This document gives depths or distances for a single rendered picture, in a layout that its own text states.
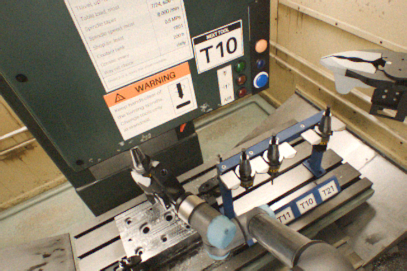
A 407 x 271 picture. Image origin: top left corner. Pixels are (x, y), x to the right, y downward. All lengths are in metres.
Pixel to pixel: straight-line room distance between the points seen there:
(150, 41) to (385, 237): 1.25
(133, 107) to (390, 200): 1.23
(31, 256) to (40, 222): 0.31
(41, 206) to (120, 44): 1.69
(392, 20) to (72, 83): 1.11
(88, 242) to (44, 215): 0.70
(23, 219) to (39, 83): 1.65
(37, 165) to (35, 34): 1.52
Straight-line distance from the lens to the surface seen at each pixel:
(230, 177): 0.96
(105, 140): 0.56
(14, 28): 0.45
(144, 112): 0.54
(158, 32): 0.48
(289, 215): 1.21
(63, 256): 1.72
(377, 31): 1.34
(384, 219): 1.49
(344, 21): 1.43
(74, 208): 1.93
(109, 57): 0.48
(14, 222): 2.11
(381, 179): 1.54
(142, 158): 0.88
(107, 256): 1.30
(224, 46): 0.55
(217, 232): 0.75
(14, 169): 1.95
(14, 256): 1.77
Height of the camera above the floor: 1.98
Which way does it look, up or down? 44 degrees down
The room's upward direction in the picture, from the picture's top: 12 degrees counter-clockwise
